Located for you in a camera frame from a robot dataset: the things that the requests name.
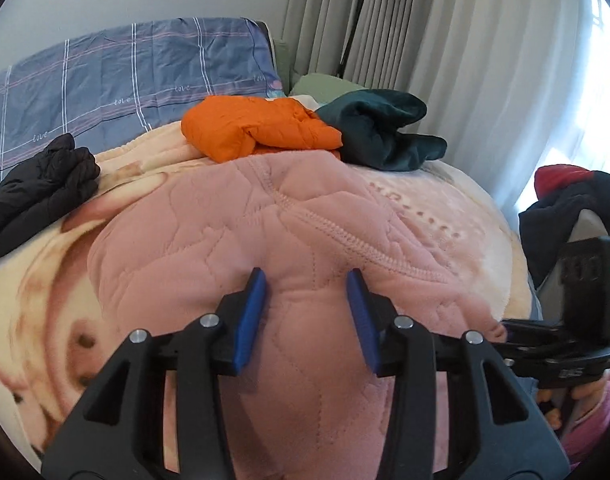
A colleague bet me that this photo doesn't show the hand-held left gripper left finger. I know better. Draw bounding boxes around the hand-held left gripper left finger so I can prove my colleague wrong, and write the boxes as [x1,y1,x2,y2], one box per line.
[41,267,270,480]

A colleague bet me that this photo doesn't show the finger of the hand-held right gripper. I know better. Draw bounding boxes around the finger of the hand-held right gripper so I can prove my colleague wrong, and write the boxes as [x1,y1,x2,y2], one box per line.
[500,317,568,363]

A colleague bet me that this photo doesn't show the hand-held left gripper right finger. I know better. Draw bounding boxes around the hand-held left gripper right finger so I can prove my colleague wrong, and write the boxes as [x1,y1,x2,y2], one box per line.
[346,268,572,480]

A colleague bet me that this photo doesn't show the pink quilted jacket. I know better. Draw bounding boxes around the pink quilted jacket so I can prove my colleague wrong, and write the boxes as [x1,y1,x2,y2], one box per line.
[87,152,508,480]

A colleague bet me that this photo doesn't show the person's right forearm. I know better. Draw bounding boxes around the person's right forearm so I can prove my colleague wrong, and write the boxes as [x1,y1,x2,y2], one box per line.
[560,367,610,468]

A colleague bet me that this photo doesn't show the person's right hand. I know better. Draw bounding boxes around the person's right hand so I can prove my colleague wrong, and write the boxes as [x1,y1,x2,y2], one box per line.
[536,382,608,433]

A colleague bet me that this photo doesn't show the grey chair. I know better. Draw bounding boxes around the grey chair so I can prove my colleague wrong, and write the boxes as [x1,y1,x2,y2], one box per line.
[535,207,610,321]

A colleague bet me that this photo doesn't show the dark navy garment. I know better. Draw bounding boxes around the dark navy garment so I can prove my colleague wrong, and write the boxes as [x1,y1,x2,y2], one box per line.
[518,170,610,288]

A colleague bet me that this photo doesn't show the red garment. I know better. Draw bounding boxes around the red garment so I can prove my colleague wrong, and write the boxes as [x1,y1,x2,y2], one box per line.
[534,164,593,198]

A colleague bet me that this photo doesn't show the orange puffer jacket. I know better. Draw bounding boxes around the orange puffer jacket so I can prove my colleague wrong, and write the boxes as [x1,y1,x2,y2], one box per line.
[181,96,343,163]

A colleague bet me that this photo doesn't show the dark teal garment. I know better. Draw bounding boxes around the dark teal garment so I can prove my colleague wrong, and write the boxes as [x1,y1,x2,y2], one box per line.
[315,89,448,171]

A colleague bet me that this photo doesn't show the cream pink plush blanket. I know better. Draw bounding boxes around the cream pink plush blanket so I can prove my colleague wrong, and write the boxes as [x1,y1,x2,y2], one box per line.
[0,95,533,476]

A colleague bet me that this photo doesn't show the green pillow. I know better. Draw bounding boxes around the green pillow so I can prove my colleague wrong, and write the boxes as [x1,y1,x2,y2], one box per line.
[289,72,370,98]

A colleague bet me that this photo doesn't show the black puffer jacket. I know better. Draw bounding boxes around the black puffer jacket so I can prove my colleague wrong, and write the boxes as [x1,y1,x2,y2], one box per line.
[0,133,102,261]

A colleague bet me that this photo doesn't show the light green headboard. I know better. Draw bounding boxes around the light green headboard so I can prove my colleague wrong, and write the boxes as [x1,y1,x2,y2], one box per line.
[274,37,292,95]

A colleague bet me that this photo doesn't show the blue plaid pillow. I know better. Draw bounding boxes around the blue plaid pillow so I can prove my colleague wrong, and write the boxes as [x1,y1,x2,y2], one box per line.
[0,16,283,201]

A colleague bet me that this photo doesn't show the white pleated curtain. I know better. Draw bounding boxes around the white pleated curtain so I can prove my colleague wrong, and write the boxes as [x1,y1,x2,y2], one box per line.
[282,0,610,231]

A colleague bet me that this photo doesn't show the black floor lamp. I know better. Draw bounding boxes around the black floor lamp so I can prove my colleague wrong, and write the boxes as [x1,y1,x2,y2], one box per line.
[337,0,388,79]

